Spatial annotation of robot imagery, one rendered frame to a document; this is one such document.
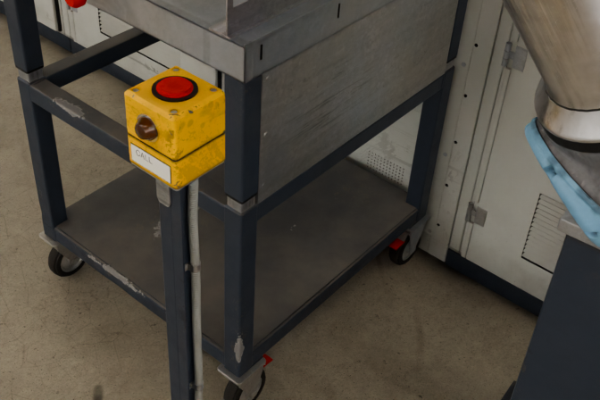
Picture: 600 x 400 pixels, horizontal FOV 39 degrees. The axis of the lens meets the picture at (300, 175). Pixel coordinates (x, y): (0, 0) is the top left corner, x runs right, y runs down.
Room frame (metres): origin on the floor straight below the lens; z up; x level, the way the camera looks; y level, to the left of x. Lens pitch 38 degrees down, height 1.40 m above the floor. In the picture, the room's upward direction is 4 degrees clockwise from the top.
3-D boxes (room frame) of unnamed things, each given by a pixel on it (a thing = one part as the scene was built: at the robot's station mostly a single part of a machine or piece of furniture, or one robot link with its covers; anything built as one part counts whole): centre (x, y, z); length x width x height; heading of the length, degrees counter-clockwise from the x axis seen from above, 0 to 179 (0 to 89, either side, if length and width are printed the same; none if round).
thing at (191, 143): (0.77, 0.14, 0.85); 0.08 x 0.08 x 0.10; 53
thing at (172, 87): (0.77, 0.14, 0.90); 0.04 x 0.04 x 0.02
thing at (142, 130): (0.73, 0.17, 0.87); 0.03 x 0.01 x 0.03; 53
